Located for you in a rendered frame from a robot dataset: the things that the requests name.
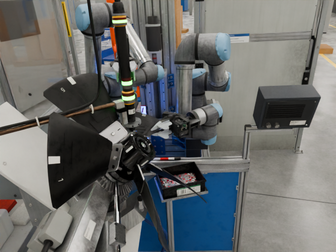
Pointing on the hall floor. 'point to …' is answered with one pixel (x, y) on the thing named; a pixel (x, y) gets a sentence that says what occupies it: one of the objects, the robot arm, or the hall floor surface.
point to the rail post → (240, 210)
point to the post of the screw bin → (170, 225)
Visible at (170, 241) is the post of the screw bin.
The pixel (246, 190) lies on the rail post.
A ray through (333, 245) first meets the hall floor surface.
